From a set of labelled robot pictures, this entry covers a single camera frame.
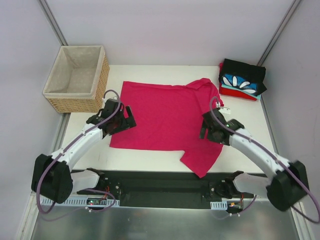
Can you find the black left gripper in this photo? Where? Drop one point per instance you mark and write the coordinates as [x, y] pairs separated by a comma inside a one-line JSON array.
[[124, 120]]

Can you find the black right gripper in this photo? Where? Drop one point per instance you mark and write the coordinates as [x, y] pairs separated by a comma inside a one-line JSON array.
[[208, 129]]

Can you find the magenta pink t-shirt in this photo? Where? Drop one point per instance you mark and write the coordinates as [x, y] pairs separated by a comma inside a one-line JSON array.
[[169, 118]]

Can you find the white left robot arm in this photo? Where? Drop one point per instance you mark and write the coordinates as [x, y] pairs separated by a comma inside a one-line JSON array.
[[53, 175]]

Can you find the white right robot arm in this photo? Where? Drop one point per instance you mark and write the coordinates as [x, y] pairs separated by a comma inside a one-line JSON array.
[[284, 184]]

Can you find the red folded t-shirt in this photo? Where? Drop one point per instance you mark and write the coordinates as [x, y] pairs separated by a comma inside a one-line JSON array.
[[235, 93]]

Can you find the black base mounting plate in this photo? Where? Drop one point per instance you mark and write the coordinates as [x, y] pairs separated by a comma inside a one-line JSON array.
[[151, 189]]

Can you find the light teal folded t-shirt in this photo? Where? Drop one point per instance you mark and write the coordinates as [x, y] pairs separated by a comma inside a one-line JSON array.
[[249, 92]]

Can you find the woven wicker basket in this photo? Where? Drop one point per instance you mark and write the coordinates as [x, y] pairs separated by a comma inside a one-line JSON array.
[[78, 79]]

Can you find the magenta folded t-shirt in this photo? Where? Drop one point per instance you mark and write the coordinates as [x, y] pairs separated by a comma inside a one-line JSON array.
[[221, 65]]

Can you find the black folded printed t-shirt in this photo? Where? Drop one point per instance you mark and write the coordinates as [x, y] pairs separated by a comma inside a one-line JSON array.
[[243, 76]]

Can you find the right white cable duct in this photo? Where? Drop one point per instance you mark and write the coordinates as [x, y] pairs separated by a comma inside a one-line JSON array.
[[219, 205]]

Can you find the white cable duct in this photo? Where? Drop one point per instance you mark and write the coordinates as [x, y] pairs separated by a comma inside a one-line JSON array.
[[88, 202], [219, 205]]

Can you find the left white cable duct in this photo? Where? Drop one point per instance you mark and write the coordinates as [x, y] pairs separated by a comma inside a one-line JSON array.
[[88, 202]]

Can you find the left aluminium corner post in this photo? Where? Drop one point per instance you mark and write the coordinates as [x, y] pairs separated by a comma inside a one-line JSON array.
[[53, 22]]

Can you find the aluminium corner post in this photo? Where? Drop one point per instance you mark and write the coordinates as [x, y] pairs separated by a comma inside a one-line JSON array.
[[279, 30], [53, 22]]

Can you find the right aluminium corner post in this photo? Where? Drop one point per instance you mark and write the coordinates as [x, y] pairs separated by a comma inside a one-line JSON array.
[[279, 30]]

